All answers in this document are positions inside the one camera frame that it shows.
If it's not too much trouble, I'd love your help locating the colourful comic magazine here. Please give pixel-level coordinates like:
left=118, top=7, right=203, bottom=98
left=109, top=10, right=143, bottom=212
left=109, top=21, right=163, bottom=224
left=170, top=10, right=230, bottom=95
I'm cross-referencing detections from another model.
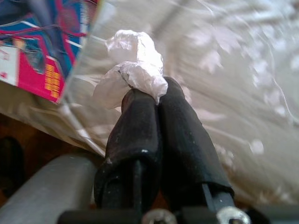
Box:
left=0, top=0, right=105, bottom=103

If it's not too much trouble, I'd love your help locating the white tissue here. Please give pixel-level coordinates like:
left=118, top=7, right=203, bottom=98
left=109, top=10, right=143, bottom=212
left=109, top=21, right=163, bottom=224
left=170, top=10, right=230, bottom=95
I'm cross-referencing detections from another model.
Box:
left=93, top=29, right=169, bottom=110

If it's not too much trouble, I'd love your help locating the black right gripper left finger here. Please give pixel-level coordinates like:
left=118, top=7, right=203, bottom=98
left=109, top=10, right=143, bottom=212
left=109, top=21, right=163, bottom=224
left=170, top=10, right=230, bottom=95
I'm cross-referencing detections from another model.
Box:
left=93, top=90, right=164, bottom=217

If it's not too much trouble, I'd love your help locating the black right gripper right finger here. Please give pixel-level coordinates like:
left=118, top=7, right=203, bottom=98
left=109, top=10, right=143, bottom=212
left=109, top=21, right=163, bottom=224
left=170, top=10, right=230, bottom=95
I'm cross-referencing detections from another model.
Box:
left=157, top=76, right=235, bottom=210

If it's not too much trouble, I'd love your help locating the bed with beige floral sheet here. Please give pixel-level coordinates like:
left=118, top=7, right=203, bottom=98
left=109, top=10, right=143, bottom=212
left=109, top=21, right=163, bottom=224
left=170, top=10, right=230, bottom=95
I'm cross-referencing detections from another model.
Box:
left=0, top=0, right=299, bottom=206

